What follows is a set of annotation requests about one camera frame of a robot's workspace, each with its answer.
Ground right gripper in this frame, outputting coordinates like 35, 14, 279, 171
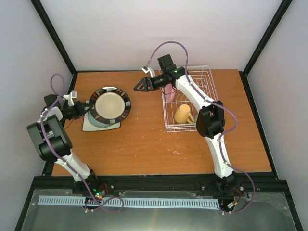
133, 73, 167, 92

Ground teal flower plate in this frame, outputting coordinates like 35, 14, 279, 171
88, 112, 112, 128

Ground square black-rimmed plate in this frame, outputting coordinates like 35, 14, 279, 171
82, 112, 121, 131

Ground pink round plate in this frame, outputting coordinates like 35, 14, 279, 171
163, 84, 176, 103

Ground round black-rimmed plate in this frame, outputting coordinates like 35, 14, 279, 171
89, 87, 131, 124

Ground white wire dish rack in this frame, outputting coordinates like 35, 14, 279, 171
162, 65, 218, 132

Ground yellow mug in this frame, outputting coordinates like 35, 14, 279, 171
174, 104, 194, 124

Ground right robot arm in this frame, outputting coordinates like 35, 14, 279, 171
134, 54, 236, 193

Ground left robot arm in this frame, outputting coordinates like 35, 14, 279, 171
26, 91, 100, 194

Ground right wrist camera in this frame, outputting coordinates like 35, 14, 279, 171
141, 66, 155, 78

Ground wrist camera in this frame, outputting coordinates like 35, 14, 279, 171
141, 66, 155, 78
63, 91, 77, 106

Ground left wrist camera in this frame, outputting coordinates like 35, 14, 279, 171
63, 91, 77, 106

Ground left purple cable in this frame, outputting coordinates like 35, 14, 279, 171
39, 73, 125, 214

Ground purple cable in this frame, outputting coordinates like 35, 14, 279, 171
39, 73, 125, 214
147, 41, 255, 216

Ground blue slotted cable duct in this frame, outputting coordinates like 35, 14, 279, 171
37, 195, 219, 210

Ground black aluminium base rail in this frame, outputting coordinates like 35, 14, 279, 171
31, 173, 291, 199

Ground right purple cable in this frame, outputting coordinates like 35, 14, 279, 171
147, 41, 255, 216

